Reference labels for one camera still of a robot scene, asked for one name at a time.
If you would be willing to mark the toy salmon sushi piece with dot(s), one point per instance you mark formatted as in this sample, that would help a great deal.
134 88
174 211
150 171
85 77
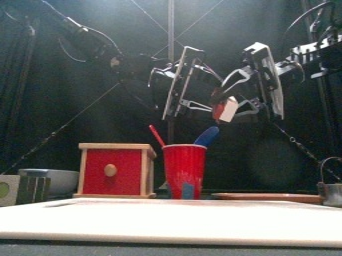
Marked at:
225 109

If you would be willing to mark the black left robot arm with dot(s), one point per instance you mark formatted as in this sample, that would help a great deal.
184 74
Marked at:
85 38

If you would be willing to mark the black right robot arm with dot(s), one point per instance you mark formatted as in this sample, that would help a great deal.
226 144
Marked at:
319 53

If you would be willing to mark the toy cucumber sushi roll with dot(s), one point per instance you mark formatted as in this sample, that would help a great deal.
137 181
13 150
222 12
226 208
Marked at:
9 190

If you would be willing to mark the red ribbed plastic cup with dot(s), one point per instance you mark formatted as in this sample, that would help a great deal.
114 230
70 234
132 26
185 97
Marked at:
184 170

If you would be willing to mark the blue tape patch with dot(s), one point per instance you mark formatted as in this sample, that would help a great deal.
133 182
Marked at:
188 190

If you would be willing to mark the wooden box with red drawer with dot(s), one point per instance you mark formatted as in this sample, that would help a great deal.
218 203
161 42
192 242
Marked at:
114 170

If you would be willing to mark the brown wooden board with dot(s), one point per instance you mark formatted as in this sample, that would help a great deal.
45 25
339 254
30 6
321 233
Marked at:
268 197

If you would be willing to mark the small metal bucket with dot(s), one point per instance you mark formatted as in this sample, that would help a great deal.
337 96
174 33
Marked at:
332 193

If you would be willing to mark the white cutting board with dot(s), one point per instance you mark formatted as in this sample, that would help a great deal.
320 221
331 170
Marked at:
178 220

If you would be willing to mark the grey bowl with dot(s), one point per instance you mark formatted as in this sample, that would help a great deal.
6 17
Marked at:
61 180

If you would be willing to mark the dark green striped block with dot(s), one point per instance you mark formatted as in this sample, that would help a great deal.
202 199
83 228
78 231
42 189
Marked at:
34 189

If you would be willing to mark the metal frame pole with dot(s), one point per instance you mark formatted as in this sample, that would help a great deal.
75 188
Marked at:
172 26

